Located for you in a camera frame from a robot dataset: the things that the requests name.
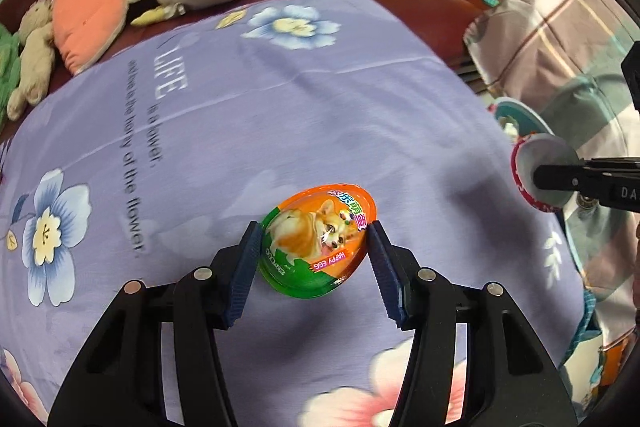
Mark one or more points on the pink plaid cloth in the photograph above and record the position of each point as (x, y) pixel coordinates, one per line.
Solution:
(550, 32)

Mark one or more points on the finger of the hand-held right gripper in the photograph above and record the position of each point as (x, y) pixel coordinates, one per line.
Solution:
(560, 184)

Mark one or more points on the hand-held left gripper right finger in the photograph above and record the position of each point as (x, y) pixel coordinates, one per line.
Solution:
(387, 277)

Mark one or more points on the beige doll plush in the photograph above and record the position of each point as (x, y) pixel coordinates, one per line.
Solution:
(35, 57)

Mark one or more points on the orange green egg toy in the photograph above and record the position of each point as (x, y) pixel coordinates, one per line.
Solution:
(310, 237)

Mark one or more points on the green dinosaur plush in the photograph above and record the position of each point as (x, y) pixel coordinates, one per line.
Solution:
(7, 72)

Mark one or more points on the dark red leather sofa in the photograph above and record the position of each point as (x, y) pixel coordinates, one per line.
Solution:
(425, 22)

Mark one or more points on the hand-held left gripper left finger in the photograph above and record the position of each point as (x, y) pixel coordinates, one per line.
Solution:
(245, 277)

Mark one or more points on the teal round trash bin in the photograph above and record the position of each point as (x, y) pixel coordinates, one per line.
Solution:
(522, 114)

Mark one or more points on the purple floral blanket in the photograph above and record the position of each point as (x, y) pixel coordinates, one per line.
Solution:
(300, 117)

